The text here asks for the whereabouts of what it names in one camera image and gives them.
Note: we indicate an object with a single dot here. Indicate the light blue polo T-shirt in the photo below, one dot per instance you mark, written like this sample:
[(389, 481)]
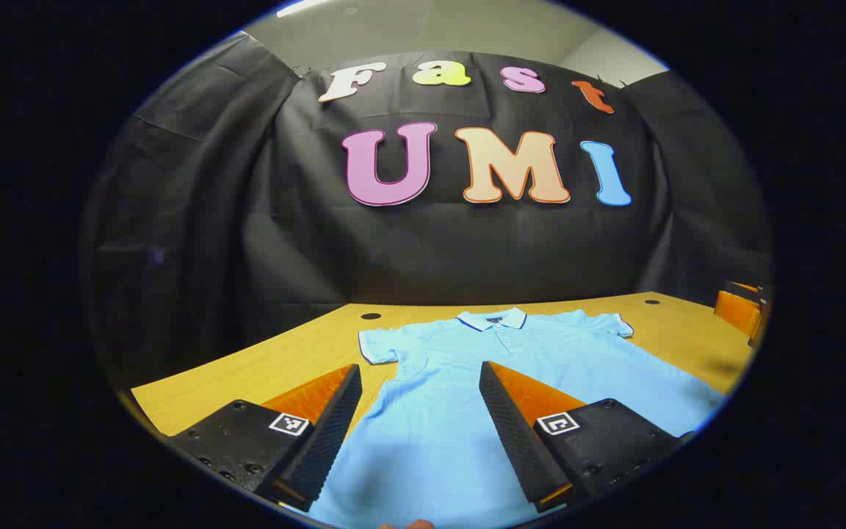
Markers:
[(423, 411)]

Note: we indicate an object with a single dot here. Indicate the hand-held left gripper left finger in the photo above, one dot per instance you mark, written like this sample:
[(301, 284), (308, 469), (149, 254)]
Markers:
[(327, 441)]

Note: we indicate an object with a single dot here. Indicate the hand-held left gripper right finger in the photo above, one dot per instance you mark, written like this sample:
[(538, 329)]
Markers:
[(515, 441)]

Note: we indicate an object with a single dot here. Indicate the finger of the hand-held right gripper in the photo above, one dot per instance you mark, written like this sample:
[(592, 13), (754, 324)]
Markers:
[(737, 312)]

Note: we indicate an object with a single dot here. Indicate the black backdrop cloth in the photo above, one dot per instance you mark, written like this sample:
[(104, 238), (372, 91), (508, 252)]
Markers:
[(452, 250)]

